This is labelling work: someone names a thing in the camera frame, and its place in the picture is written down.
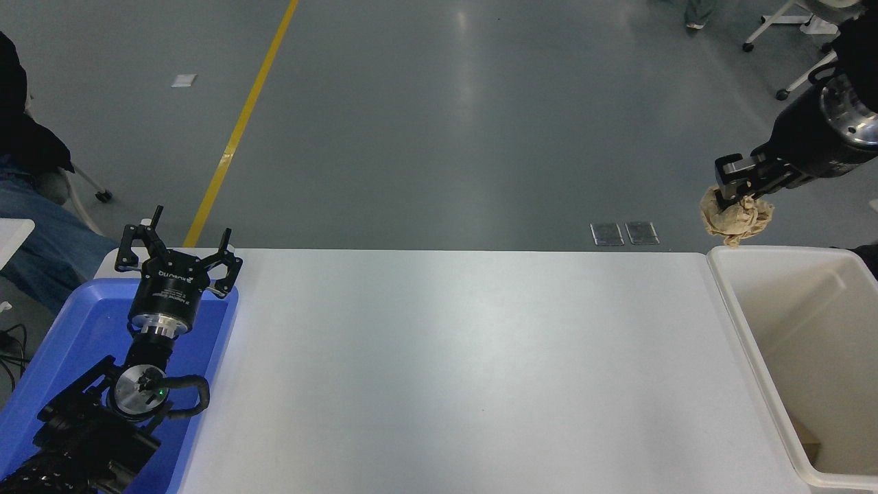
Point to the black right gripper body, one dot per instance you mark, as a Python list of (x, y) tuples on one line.
[(802, 140)]

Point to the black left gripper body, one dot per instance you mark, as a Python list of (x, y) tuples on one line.
[(168, 291)]

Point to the tan paper ball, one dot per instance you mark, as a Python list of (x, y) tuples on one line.
[(737, 219)]

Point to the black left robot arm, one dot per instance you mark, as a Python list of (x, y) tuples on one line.
[(82, 432)]

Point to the white chair with casters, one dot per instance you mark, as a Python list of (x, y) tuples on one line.
[(86, 182)]

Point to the blue plastic tray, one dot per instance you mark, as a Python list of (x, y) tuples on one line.
[(82, 322)]

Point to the seated person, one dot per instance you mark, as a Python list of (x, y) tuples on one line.
[(41, 240)]

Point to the metal floor plate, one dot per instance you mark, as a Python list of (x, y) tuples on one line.
[(642, 232), (607, 234)]

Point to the small white side table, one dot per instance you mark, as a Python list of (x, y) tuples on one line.
[(12, 237)]

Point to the standing person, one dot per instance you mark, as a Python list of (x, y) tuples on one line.
[(698, 12)]

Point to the large pale plastic bin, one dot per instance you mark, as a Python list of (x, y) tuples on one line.
[(754, 357)]

